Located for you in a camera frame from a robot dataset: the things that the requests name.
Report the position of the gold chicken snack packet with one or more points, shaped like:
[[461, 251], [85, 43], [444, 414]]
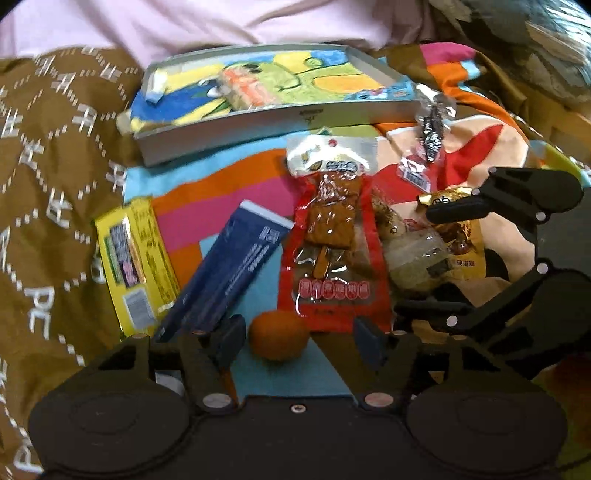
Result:
[[464, 239]]

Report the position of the plastic bag of clothes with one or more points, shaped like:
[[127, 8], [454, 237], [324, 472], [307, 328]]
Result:
[[548, 41]]

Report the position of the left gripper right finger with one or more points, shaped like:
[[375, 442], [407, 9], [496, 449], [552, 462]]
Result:
[[393, 358]]

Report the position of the orange white wafer snack pack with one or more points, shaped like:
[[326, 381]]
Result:
[[243, 89]]

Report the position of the clear pack braised meat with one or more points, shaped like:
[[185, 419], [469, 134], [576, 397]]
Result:
[[416, 256]]

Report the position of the small orange tangerine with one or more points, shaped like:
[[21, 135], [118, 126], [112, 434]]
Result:
[[278, 336]]

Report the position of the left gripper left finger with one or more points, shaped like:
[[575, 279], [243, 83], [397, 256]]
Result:
[[206, 357]]

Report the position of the brown PF patterned quilt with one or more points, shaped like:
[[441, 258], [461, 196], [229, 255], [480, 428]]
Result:
[[63, 164]]

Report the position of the red tofu skewer snack pack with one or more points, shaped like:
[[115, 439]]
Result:
[[333, 269]]

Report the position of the grey cardboard tray box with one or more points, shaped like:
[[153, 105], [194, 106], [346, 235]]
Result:
[[213, 98]]

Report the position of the pink hanging cloth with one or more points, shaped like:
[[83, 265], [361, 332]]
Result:
[[154, 30]]

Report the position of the yellow snack packet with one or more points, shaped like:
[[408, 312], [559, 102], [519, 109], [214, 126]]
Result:
[[139, 275]]

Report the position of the dark blue tube box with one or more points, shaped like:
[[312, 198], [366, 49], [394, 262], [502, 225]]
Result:
[[247, 240]]

